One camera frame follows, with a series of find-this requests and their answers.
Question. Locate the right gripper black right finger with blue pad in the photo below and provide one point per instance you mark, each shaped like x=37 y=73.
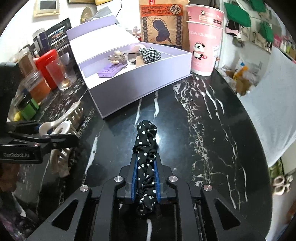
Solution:
x=201 y=213

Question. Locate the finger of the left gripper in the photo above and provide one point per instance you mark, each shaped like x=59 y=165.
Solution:
x=30 y=127
x=50 y=142

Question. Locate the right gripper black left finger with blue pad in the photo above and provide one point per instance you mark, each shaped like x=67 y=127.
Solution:
x=89 y=213

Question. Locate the pearl white claw clip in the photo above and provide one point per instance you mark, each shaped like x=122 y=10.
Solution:
x=66 y=124

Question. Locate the black polka dot scrunchie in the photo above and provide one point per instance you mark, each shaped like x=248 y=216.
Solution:
x=145 y=149

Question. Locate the flower decorated hair clip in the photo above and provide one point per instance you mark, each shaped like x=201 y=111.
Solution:
x=118 y=57

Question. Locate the pink round compact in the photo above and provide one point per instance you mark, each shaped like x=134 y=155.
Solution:
x=135 y=49

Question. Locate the checkered black white scrunchie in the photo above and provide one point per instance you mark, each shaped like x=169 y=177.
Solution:
x=150 y=55

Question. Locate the person's left hand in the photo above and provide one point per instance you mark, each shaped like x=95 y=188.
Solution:
x=9 y=176

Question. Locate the orange filled glass jar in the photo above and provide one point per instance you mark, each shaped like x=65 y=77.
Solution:
x=37 y=86

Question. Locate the brown spice jar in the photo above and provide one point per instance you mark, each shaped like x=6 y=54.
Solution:
x=25 y=62

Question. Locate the clear drinking glass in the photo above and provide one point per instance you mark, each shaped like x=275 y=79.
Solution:
x=62 y=72

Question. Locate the purple hair clip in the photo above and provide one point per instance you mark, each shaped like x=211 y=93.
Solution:
x=110 y=70

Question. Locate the black printed booklet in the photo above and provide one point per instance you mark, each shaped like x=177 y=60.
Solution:
x=57 y=35

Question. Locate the lavender gift box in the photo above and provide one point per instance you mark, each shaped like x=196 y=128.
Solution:
x=94 y=41

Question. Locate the gold rectangular hair clip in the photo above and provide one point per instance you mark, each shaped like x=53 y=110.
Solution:
x=139 y=61

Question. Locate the light blue covered chair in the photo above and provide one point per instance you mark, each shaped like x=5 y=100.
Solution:
x=271 y=106

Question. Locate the brown paper food bag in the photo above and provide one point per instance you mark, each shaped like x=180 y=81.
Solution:
x=165 y=22

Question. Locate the lower pink panda cup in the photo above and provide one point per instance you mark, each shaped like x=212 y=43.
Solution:
x=205 y=42

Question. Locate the upper pink paper cup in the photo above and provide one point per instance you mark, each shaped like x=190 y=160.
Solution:
x=205 y=15

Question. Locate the green tote bag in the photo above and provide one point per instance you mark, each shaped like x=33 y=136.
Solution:
x=237 y=14

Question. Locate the wall intercom panel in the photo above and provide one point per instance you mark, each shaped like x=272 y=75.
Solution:
x=46 y=8

